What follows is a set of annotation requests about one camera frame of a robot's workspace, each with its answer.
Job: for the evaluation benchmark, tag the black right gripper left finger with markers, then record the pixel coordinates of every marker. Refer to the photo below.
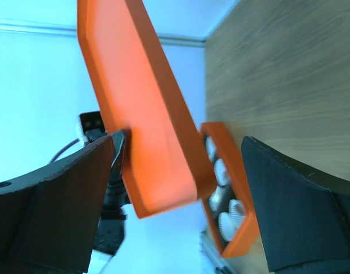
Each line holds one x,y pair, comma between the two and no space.
49,217

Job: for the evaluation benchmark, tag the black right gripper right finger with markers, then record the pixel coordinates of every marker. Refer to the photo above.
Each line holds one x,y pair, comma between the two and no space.
303,213

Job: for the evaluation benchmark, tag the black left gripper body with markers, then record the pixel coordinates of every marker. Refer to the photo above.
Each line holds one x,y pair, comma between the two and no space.
111,226

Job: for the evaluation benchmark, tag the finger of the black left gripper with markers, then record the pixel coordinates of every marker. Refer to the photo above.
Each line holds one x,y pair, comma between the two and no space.
121,140

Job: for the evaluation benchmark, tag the orange tray lid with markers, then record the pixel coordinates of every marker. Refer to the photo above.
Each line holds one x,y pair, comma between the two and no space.
167,165

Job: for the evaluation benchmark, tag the orange chocolate box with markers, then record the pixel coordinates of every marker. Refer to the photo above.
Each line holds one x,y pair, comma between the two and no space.
238,189

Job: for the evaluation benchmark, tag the white paper cup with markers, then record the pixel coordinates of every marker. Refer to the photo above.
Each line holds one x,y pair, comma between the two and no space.
237,212
215,199
229,224
211,150
221,173

